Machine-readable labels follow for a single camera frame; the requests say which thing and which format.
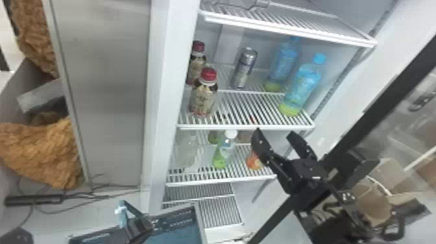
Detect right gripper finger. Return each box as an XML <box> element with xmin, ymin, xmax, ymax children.
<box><xmin>250</xmin><ymin>128</ymin><xmax>291</xmax><ymax>172</ymax></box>
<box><xmin>285</xmin><ymin>130</ymin><xmax>319</xmax><ymax>162</ymax></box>

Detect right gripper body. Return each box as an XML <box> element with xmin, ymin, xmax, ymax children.
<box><xmin>274</xmin><ymin>157</ymin><xmax>334</xmax><ymax>213</ymax></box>

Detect orange bottle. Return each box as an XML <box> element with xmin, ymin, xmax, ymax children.
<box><xmin>245</xmin><ymin>146</ymin><xmax>265</xmax><ymax>171</ymax></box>

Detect green bottle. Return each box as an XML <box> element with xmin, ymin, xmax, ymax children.
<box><xmin>211</xmin><ymin>128</ymin><xmax>239</xmax><ymax>171</ymax></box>

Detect blue bottle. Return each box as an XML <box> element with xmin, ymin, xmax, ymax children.
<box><xmin>278</xmin><ymin>53</ymin><xmax>328</xmax><ymax>118</ymax></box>
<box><xmin>263</xmin><ymin>35</ymin><xmax>302</xmax><ymax>93</ymax></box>

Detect clear bottle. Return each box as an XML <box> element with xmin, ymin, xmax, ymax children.
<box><xmin>176</xmin><ymin>130</ymin><xmax>202</xmax><ymax>170</ymax></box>

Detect red-capped brown bottle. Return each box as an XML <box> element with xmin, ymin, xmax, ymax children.
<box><xmin>185</xmin><ymin>40</ymin><xmax>208</xmax><ymax>86</ymax></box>
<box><xmin>188</xmin><ymin>67</ymin><xmax>219</xmax><ymax>117</ymax></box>

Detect silver can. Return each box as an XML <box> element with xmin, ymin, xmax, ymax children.
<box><xmin>230</xmin><ymin>47</ymin><xmax>259</xmax><ymax>90</ymax></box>

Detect fridge door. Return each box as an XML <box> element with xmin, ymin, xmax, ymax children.
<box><xmin>248</xmin><ymin>34</ymin><xmax>436</xmax><ymax>244</ymax></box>

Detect blue basket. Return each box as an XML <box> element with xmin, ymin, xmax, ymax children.
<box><xmin>67</xmin><ymin>200</ymin><xmax>206</xmax><ymax>244</ymax></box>

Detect white fridge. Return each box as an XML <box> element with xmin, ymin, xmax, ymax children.
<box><xmin>42</xmin><ymin>0</ymin><xmax>436</xmax><ymax>244</ymax></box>

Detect brown cloth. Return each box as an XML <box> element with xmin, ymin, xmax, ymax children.
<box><xmin>0</xmin><ymin>116</ymin><xmax>84</xmax><ymax>191</ymax></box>
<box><xmin>9</xmin><ymin>0</ymin><xmax>60</xmax><ymax>79</ymax></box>

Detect black power strip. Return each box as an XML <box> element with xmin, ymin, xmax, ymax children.
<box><xmin>4</xmin><ymin>193</ymin><xmax>65</xmax><ymax>208</ymax></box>

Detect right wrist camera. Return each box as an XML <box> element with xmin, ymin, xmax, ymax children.
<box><xmin>331</xmin><ymin>151</ymin><xmax>380</xmax><ymax>192</ymax></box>

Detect black cable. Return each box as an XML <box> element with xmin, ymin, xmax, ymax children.
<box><xmin>16</xmin><ymin>173</ymin><xmax>145</xmax><ymax>219</ymax></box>

